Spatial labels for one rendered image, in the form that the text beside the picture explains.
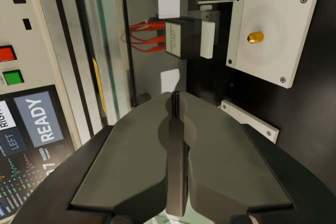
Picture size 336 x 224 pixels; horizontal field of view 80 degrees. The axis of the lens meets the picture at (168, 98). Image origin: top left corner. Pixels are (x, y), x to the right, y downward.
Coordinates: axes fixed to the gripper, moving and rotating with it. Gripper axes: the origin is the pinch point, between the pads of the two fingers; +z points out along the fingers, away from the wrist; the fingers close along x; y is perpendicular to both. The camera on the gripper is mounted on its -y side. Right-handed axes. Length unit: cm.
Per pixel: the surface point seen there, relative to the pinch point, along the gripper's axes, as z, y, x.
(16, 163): 15.7, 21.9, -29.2
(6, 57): 17.7, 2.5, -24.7
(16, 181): 15.1, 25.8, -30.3
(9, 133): 16.2, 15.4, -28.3
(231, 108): 30.4, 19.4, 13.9
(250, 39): 25.3, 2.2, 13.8
